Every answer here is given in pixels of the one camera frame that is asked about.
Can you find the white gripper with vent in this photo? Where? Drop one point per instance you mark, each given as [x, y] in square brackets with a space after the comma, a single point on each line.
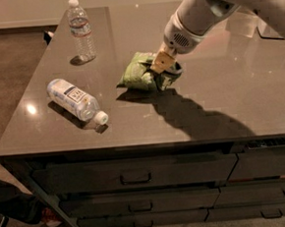
[178, 41]

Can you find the clear upright water bottle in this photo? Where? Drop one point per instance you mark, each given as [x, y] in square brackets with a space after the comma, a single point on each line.
[80, 29]

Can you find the top right drawer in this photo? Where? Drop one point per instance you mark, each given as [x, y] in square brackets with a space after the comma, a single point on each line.
[259, 164]

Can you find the person's dark trouser leg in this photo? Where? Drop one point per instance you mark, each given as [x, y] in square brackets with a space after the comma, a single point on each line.
[19, 205]

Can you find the drawer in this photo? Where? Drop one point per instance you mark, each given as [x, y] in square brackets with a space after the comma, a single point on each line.
[135, 173]
[147, 220]
[126, 204]
[241, 213]
[259, 164]
[251, 195]

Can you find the bottom left drawer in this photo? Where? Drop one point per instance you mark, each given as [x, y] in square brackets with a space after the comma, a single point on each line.
[147, 220]

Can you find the middle right drawer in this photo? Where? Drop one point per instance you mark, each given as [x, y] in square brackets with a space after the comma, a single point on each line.
[251, 195]

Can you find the blue plastic bottle lying down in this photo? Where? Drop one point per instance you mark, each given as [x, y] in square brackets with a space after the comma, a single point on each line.
[75, 100]

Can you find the green jalapeno chip bag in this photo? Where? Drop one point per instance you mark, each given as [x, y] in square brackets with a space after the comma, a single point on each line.
[138, 74]

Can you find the middle left drawer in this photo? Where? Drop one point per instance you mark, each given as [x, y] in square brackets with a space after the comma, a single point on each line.
[126, 204]

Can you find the top left drawer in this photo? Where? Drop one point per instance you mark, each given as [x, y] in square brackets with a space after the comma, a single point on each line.
[135, 173]

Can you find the dark drawer cabinet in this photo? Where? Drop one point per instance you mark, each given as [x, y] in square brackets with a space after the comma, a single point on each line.
[23, 165]

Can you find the red and white shoe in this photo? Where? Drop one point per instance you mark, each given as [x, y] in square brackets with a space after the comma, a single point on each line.
[49, 218]

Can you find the bottom right drawer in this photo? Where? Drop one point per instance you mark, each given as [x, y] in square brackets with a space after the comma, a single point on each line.
[241, 213]

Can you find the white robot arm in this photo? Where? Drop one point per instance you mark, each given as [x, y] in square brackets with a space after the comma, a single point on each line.
[193, 19]

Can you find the black object behind table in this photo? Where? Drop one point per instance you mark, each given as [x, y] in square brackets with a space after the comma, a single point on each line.
[48, 36]

